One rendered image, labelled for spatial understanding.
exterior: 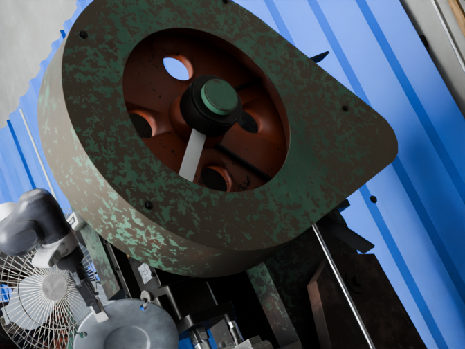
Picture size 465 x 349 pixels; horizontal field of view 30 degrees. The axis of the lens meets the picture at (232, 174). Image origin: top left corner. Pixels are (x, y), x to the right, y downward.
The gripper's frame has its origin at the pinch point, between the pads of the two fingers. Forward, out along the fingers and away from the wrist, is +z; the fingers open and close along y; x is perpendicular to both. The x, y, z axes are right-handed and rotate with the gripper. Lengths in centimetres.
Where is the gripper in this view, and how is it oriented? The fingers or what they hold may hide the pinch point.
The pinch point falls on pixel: (98, 309)
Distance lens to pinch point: 239.1
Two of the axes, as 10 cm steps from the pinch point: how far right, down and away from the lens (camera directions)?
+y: -2.2, -3.9, 9.0
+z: 3.6, 8.2, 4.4
